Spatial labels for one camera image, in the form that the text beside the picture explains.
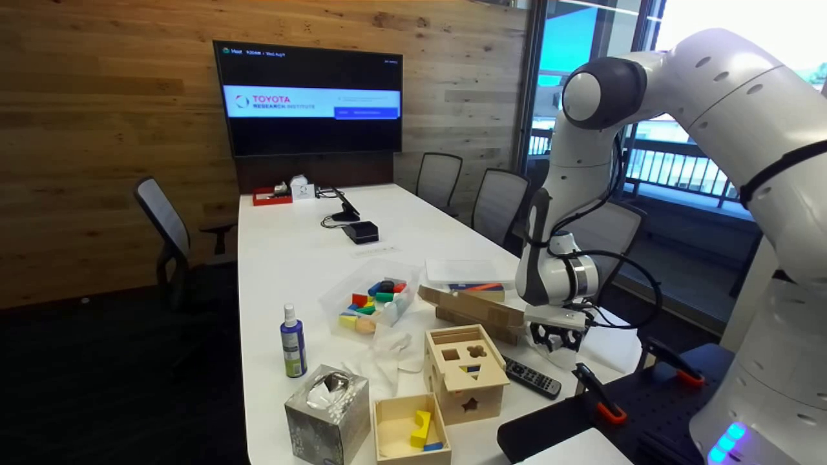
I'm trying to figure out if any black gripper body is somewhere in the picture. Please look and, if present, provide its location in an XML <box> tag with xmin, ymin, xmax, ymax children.
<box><xmin>535</xmin><ymin>317</ymin><xmax>594</xmax><ymax>350</ymax></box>

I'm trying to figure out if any white tissue in box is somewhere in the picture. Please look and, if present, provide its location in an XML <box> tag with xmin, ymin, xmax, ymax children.
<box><xmin>302</xmin><ymin>374</ymin><xmax>357</xmax><ymax>417</ymax></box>

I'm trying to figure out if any grey tissue box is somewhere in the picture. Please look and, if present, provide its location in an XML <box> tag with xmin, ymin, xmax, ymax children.
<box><xmin>282</xmin><ymin>361</ymin><xmax>371</xmax><ymax>465</ymax></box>

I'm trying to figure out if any white paper bag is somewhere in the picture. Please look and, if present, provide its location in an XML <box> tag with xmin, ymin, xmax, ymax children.
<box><xmin>583</xmin><ymin>317</ymin><xmax>645</xmax><ymax>374</ymax></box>

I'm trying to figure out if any grey remote control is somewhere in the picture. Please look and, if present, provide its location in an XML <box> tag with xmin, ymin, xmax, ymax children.
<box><xmin>502</xmin><ymin>354</ymin><xmax>566</xmax><ymax>402</ymax></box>

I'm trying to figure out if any long wooden box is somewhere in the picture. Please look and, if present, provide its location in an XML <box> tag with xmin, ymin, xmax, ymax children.
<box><xmin>417</xmin><ymin>281</ymin><xmax>532</xmax><ymax>348</ymax></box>

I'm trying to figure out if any wooden shape sorter box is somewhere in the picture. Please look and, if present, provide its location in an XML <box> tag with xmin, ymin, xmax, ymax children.
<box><xmin>420</xmin><ymin>323</ymin><xmax>511</xmax><ymax>425</ymax></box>

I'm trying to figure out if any grey mesh office chair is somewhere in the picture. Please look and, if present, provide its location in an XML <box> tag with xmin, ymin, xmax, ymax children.
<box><xmin>471</xmin><ymin>164</ymin><xmax>532</xmax><ymax>248</ymax></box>
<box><xmin>566</xmin><ymin>199</ymin><xmax>645</xmax><ymax>299</ymax></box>
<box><xmin>413</xmin><ymin>149</ymin><xmax>464</xmax><ymax>215</ymax></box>

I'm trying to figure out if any clear plastic container with pens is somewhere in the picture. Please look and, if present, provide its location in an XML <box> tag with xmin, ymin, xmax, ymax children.
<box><xmin>420</xmin><ymin>248</ymin><xmax>522</xmax><ymax>295</ymax></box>

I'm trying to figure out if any blue chair seat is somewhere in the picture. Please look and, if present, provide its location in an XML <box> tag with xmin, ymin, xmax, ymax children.
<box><xmin>617</xmin><ymin>340</ymin><xmax>737</xmax><ymax>465</ymax></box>

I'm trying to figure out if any yellow wooden block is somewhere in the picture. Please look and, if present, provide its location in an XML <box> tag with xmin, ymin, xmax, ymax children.
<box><xmin>407</xmin><ymin>408</ymin><xmax>437</xmax><ymax>452</ymax></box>

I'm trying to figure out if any clear tub of coloured blocks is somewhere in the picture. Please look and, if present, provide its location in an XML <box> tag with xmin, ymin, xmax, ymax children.
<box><xmin>321</xmin><ymin>264</ymin><xmax>420</xmax><ymax>339</ymax></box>

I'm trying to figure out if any shallow wooden tray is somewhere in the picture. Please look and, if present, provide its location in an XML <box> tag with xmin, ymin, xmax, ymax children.
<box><xmin>370</xmin><ymin>392</ymin><xmax>455</xmax><ymax>465</ymax></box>

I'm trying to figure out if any dark balcony railing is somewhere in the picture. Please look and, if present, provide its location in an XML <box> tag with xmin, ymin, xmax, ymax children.
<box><xmin>526</xmin><ymin>132</ymin><xmax>745</xmax><ymax>207</ymax></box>

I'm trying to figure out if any small black device box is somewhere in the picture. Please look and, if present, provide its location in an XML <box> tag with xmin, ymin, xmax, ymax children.
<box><xmin>342</xmin><ymin>219</ymin><xmax>383</xmax><ymax>248</ymax></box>

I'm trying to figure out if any black tablet stand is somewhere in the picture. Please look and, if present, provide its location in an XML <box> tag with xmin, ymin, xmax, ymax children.
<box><xmin>330</xmin><ymin>186</ymin><xmax>365</xmax><ymax>224</ymax></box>

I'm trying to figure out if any bottle with purple label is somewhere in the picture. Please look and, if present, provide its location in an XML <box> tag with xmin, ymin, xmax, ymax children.
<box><xmin>278</xmin><ymin>302</ymin><xmax>311</xmax><ymax>380</ymax></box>

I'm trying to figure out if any dark wooden cabinet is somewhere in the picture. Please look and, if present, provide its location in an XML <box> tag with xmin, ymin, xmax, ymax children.
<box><xmin>232</xmin><ymin>149</ymin><xmax>397</xmax><ymax>193</ymax></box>

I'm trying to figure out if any flat red box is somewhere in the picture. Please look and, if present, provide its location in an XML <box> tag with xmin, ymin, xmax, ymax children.
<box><xmin>251</xmin><ymin>188</ymin><xmax>296</xmax><ymax>209</ymax></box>

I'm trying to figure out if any grey office chair with armrests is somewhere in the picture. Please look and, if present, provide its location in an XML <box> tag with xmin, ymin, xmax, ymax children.
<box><xmin>132</xmin><ymin>176</ymin><xmax>241</xmax><ymax>315</ymax></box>

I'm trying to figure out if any black clamp with orange handle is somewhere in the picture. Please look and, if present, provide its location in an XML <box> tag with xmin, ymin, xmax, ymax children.
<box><xmin>572</xmin><ymin>359</ymin><xmax>631</xmax><ymax>425</ymax></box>
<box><xmin>639</xmin><ymin>339</ymin><xmax>710</xmax><ymax>390</ymax></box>

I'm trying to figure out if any thin black table cable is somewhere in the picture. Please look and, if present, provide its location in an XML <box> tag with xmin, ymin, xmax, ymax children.
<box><xmin>318</xmin><ymin>209</ymin><xmax>357</xmax><ymax>231</ymax></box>

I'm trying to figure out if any black wall television screen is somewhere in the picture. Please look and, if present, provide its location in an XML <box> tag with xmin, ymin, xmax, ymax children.
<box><xmin>211</xmin><ymin>38</ymin><xmax>405</xmax><ymax>159</ymax></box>

